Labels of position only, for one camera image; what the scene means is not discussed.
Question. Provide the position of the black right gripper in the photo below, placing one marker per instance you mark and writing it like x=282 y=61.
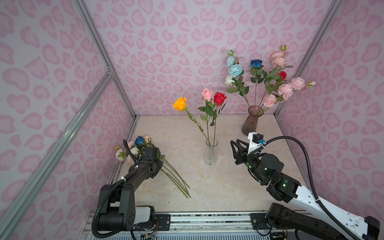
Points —
x=240 y=155

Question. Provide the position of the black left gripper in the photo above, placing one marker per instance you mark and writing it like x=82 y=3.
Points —
x=159 y=163

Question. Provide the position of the purple ribbed glass vase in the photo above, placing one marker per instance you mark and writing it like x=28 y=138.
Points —
x=250 y=124

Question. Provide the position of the clear glass vase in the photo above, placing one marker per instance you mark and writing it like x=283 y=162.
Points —
x=211 y=153

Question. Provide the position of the pale pink white flower bunch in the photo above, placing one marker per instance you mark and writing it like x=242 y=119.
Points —
x=123 y=155

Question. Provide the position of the single pink rose stem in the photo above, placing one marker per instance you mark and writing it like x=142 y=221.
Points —
x=208 y=110

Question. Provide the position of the orange rose stem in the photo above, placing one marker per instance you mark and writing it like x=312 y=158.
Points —
x=181 y=105

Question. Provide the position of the white rose stem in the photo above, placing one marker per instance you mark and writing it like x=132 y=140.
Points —
x=229 y=80

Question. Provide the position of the light blue flower spray stem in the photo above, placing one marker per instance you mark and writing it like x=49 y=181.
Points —
x=236 y=70

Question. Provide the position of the blue rose stem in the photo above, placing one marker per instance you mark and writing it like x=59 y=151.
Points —
x=256 y=67

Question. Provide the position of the red rose stem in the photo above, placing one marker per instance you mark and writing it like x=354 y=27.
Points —
x=282 y=75

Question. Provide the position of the pink rose spray stem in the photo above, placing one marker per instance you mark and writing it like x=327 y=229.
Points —
x=279 y=63

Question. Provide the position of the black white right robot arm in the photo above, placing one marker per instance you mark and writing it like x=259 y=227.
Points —
x=327 y=221

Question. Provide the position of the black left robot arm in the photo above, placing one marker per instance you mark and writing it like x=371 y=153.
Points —
x=117 y=211

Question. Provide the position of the peach rose stem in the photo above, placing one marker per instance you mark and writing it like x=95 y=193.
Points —
x=148 y=139

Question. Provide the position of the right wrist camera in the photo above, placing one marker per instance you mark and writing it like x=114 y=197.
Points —
x=256 y=144

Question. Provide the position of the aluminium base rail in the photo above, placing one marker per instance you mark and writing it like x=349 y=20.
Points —
x=212 y=226

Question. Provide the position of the aluminium frame profile left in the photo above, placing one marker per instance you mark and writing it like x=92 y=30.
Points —
x=62 y=114

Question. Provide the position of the aluminium frame profile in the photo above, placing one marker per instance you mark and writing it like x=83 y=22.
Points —
x=62 y=114
x=331 y=14

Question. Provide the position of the aluminium frame profile right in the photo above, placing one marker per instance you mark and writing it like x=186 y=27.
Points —
x=331 y=14

